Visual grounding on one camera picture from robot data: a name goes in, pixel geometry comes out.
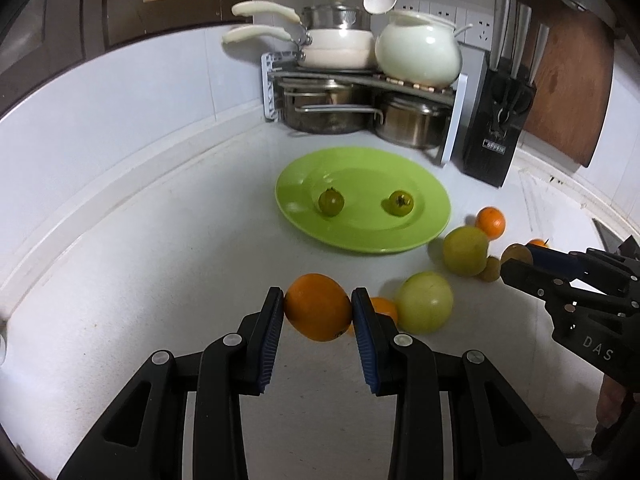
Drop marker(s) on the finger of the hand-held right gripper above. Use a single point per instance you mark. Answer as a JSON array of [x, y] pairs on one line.
[[555, 260], [530, 277]]

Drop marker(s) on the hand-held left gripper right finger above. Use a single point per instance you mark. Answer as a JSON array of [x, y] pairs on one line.
[[364, 345]]

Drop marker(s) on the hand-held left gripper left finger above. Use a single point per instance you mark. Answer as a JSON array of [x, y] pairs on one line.
[[272, 340]]

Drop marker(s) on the orange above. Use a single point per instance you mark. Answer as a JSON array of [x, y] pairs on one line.
[[537, 243], [317, 307], [491, 222], [386, 310]]

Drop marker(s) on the yellow-green citrus fruit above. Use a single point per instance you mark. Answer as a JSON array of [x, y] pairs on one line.
[[465, 250]]

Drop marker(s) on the green plate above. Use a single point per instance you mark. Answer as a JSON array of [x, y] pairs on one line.
[[360, 180]]

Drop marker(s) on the person's right hand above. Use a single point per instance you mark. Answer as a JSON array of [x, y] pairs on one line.
[[610, 402]]

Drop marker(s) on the small brown fruit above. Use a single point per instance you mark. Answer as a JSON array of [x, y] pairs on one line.
[[517, 252], [491, 270]]

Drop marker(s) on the pale green apple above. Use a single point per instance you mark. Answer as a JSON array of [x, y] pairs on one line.
[[425, 302]]

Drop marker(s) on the black knife block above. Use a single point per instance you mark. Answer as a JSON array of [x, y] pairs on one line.
[[487, 160]]

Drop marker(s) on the green tomato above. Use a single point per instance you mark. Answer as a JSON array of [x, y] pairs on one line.
[[331, 202], [401, 203]]

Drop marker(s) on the black scissors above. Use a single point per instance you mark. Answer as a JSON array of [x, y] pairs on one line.
[[502, 110]]

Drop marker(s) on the white pot rack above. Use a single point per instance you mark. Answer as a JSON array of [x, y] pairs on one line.
[[452, 125]]

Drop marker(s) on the wooden cutting board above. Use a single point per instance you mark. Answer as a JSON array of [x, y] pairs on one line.
[[565, 85]]

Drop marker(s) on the large steel pot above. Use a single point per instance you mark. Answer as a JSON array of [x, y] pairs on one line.
[[407, 125], [320, 115]]

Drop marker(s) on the beaded trivet mat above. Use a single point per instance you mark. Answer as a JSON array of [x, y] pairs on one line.
[[400, 82]]

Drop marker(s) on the white ceramic pot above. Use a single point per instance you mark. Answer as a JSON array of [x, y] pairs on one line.
[[417, 55]]

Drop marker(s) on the white saucepan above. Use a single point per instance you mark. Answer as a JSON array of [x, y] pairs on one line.
[[335, 57], [340, 40]]

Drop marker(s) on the small steel pot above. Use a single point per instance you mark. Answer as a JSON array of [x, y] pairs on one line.
[[335, 21]]

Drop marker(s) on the white wall socket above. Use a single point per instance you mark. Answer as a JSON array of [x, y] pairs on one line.
[[480, 30], [442, 10], [412, 5]]

